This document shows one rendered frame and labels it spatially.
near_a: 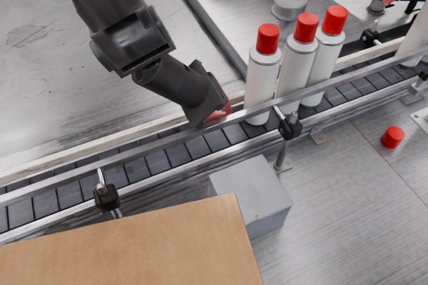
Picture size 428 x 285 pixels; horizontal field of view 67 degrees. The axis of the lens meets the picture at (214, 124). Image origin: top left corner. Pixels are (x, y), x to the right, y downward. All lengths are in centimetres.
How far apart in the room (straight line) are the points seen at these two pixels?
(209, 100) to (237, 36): 36
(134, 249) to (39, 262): 7
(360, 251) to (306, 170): 16
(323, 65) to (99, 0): 39
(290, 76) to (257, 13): 36
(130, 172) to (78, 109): 25
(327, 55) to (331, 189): 25
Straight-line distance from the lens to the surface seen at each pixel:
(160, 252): 27
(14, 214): 62
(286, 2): 87
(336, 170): 67
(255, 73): 53
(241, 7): 93
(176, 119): 60
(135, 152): 51
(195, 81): 47
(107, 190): 47
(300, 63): 56
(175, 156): 59
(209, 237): 27
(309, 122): 66
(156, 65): 42
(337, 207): 63
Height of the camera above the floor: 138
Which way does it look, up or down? 52 degrees down
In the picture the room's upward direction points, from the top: straight up
